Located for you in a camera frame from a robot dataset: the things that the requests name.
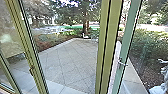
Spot green glass door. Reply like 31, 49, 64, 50
111, 0, 144, 94

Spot white garden chair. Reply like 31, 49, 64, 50
81, 32, 92, 40

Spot tree trunk outdoors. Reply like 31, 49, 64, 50
81, 11, 90, 36

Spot white outdoor railing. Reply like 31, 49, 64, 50
30, 25, 69, 36

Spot dark green shrub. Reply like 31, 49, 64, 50
129, 28, 168, 64

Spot small frame latch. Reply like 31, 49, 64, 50
28, 66, 35, 77

